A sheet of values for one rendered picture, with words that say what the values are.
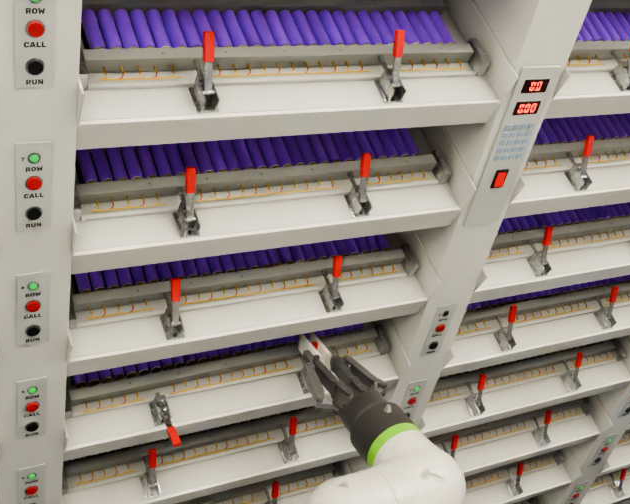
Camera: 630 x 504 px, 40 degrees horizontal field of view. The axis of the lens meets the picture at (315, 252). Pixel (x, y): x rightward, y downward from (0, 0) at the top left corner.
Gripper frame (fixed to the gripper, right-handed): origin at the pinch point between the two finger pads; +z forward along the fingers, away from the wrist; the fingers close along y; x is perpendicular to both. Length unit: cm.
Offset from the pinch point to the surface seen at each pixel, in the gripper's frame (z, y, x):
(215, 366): 4.4, -16.1, -2.6
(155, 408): 0.5, -27.7, -5.6
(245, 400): 0.3, -12.0, -7.6
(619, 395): 4, 88, -34
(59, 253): -9, -44, 30
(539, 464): 15, 81, -62
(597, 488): 17, 110, -82
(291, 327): -4.4, -7.5, 9.0
